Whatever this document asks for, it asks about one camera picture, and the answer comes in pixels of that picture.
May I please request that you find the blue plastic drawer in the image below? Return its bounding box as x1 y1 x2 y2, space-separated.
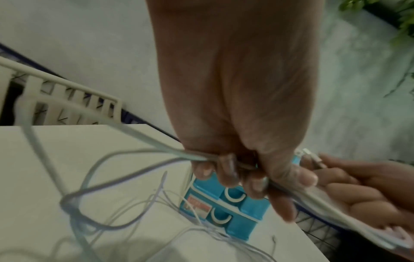
191 177 272 221

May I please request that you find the white table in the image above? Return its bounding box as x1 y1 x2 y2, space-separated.
0 123 330 262

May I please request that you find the cream wooden chair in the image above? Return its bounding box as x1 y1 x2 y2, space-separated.
0 56 123 126

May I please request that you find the person's left hand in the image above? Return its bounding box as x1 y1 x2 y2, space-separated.
145 0 324 223

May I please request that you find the white purple cable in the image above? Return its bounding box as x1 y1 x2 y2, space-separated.
16 94 414 262

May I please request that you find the person's right hand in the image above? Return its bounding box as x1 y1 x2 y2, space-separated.
299 153 414 246

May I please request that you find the black wall planter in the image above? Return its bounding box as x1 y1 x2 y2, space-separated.
362 0 414 32

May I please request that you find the cream drawer cabinet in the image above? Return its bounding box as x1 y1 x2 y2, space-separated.
179 151 303 242

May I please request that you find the black furniture piece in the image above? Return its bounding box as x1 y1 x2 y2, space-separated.
307 225 414 262

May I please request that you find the green hanging plant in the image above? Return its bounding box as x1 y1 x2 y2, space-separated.
337 0 414 98

